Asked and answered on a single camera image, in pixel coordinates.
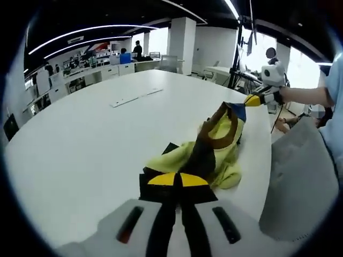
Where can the white cabinet row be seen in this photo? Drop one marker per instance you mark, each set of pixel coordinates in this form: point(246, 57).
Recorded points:
point(91, 76)

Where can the black tripod stand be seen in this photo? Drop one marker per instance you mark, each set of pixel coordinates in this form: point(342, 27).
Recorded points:
point(237, 53)

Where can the dark monitor on stand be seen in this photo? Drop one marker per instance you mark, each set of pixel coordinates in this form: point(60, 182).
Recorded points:
point(249, 42)

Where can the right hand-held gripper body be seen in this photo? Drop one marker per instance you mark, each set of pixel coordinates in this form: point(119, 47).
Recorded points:
point(272, 72)

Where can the white side desk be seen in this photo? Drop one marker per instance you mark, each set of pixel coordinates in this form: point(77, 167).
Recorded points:
point(222, 72)

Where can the yellow-green garment with brown trim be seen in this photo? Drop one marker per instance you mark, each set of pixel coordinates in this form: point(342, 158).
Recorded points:
point(171, 160)

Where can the black flat panel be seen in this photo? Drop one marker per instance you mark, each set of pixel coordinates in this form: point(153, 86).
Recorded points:
point(11, 127)

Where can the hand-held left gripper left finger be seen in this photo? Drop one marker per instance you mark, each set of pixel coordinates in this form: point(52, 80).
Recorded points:
point(118, 214)

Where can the person's light blue shirt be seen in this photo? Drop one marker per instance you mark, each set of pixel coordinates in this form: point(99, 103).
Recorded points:
point(336, 107)

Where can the white flat board strip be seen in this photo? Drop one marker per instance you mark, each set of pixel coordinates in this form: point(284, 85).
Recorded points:
point(135, 98)

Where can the grey mesh office chair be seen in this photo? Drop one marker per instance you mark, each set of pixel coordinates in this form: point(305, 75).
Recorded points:
point(169, 63)

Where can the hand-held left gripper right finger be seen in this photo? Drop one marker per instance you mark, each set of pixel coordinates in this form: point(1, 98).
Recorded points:
point(214, 230)

